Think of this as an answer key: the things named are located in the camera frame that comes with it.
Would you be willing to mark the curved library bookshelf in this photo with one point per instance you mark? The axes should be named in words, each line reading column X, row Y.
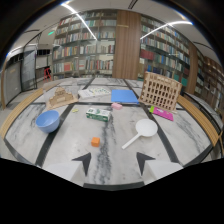
column 165, row 50

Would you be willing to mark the wooden wall panel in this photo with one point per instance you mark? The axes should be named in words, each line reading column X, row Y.
column 126, row 45

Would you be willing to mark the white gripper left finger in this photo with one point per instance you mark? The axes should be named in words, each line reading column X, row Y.
column 68, row 168

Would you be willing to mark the pink eraser block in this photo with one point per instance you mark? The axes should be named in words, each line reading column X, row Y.
column 116, row 106

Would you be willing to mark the small yellow green piece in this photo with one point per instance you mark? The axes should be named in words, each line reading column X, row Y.
column 75, row 110

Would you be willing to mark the light blue bowl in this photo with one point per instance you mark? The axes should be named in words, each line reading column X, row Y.
column 48, row 121

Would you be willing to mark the blue folder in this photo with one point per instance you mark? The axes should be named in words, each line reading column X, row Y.
column 124, row 96

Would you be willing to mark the tall library bookshelf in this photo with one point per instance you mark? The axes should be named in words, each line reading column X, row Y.
column 85, row 45

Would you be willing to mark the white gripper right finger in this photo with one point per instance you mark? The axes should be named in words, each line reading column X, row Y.
column 156, row 167

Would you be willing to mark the green white milk carton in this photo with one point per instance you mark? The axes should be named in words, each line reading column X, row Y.
column 98, row 114

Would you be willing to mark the wooden table edge rail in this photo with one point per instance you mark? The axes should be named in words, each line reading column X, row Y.
column 18, row 111

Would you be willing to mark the orange cube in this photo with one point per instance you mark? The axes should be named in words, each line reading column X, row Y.
column 95, row 141

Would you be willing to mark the red step ladder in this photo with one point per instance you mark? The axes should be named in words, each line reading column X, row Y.
column 47, row 73

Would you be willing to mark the white printed booklet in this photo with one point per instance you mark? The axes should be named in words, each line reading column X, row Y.
column 93, row 92

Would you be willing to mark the wooden castle model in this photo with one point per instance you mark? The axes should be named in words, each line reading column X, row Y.
column 61, row 97

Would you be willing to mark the white round paddle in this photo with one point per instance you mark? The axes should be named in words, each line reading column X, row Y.
column 141, row 131

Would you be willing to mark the glass partition door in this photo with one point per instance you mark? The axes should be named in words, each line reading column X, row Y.
column 29, row 68

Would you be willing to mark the wooden colosseum model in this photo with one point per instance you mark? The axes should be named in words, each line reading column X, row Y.
column 161, row 91

